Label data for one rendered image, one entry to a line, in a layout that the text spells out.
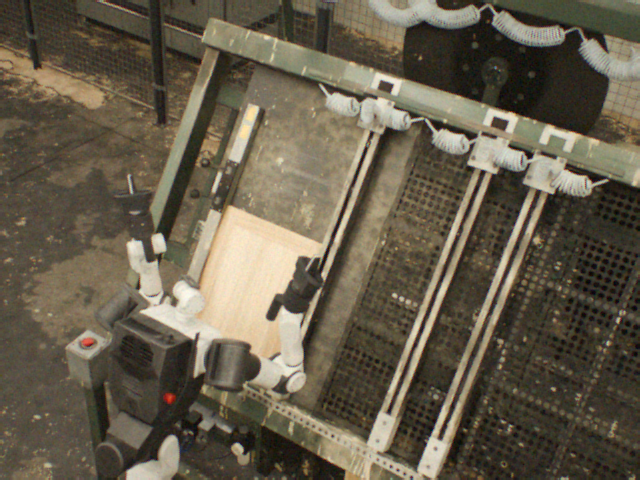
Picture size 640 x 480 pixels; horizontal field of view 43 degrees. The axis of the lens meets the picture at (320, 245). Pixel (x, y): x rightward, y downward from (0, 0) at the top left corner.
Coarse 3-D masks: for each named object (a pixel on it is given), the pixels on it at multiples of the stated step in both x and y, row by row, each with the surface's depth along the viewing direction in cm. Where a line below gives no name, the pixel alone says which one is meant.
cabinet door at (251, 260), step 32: (224, 224) 305; (256, 224) 300; (224, 256) 304; (256, 256) 299; (288, 256) 294; (224, 288) 304; (256, 288) 299; (224, 320) 303; (256, 320) 298; (256, 352) 297
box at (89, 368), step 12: (84, 336) 304; (96, 336) 305; (72, 348) 299; (96, 348) 300; (108, 348) 303; (72, 360) 301; (84, 360) 297; (96, 360) 299; (72, 372) 306; (84, 372) 301; (96, 372) 302; (84, 384) 306; (96, 384) 305
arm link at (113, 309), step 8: (120, 288) 262; (112, 296) 262; (120, 296) 259; (104, 304) 262; (112, 304) 259; (120, 304) 259; (136, 304) 261; (104, 312) 259; (112, 312) 259; (120, 312) 259; (128, 312) 260; (104, 320) 258; (112, 320) 259
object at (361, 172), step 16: (384, 80) 273; (400, 80) 271; (368, 96) 261; (368, 112) 267; (368, 128) 275; (384, 128) 273; (368, 144) 279; (368, 160) 278; (352, 176) 280; (368, 176) 282; (352, 192) 280; (336, 208) 282; (352, 208) 280; (336, 224) 283; (352, 224) 285; (336, 240) 281; (336, 256) 283; (320, 272) 286; (320, 304) 287; (304, 320) 287; (304, 336) 285; (304, 352) 290
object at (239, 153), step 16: (256, 112) 299; (240, 128) 302; (256, 128) 303; (240, 144) 301; (240, 160) 301; (224, 208) 304; (208, 224) 305; (208, 240) 305; (208, 256) 306; (192, 272) 307
